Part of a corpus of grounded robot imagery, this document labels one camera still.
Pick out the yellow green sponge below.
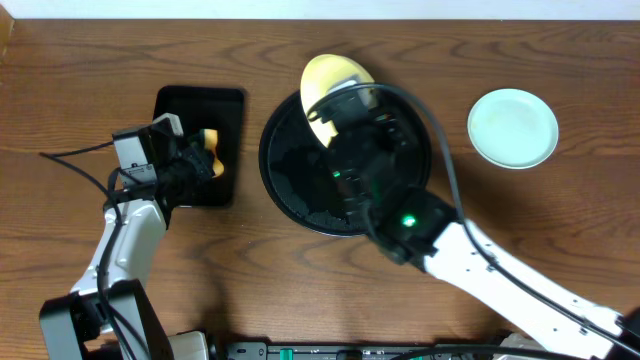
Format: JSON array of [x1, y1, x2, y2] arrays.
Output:
[[199, 129, 225, 178]]

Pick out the yellow plate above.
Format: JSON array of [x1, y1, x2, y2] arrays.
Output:
[[300, 54, 374, 147]]

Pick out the light blue plate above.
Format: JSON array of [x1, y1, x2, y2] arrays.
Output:
[[467, 88, 560, 170]]

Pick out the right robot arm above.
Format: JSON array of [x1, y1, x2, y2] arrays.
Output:
[[328, 110, 639, 359]]

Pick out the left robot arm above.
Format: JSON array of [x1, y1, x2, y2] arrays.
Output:
[[39, 136, 224, 359]]

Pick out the black round tray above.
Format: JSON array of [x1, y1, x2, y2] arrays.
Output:
[[259, 91, 432, 237]]

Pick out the black rectangular tray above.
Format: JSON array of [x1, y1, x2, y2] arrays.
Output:
[[154, 85, 245, 207]]

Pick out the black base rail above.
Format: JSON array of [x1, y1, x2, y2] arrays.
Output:
[[169, 329, 546, 360]]

